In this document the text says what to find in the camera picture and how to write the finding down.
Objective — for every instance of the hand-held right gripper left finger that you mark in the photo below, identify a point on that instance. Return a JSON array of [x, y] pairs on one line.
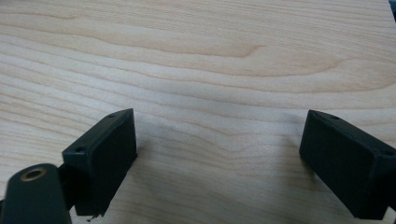
[[106, 161]]

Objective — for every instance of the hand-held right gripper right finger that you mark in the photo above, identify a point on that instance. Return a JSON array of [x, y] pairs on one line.
[[345, 165]]

